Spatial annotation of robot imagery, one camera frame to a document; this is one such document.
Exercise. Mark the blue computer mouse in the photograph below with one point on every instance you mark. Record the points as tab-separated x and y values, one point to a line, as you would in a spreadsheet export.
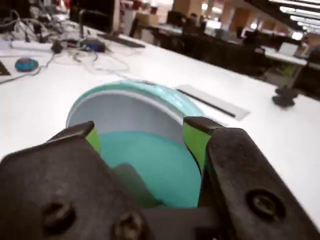
25	64

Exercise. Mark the white power strip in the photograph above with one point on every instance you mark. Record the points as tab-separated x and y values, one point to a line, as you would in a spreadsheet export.
30	45

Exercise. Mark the black computer monitor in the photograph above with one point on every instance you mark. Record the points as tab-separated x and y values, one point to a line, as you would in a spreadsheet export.
97	15

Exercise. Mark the black desk clamp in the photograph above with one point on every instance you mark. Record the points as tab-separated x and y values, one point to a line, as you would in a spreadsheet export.
285	97

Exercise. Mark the black keyboard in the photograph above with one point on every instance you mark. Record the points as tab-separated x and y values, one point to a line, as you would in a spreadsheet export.
122	40

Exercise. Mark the blue and black device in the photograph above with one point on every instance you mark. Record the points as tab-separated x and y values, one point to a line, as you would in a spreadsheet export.
93	45

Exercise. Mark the teal bin with swing lid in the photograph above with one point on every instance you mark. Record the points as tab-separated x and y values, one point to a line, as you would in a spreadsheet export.
160	155

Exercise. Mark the black power adapter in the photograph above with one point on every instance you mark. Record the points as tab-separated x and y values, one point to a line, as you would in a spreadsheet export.
57	46

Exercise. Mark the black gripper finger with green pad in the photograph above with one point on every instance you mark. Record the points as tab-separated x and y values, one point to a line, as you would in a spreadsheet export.
50	185
250	175

